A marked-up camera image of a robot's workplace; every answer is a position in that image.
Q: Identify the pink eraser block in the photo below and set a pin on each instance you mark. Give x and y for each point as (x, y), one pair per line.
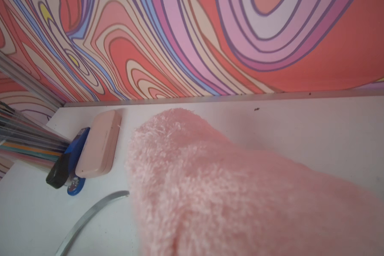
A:
(99, 150)

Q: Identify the pink terry rag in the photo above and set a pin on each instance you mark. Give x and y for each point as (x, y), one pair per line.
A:
(195, 193)

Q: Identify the wooden handled sickle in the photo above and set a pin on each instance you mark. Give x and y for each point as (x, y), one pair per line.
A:
(71, 237)

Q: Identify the blue black stapler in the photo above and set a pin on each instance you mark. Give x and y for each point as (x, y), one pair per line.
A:
(63, 171)

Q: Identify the pencil cup on table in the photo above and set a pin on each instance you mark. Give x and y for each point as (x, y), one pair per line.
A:
(23, 139)

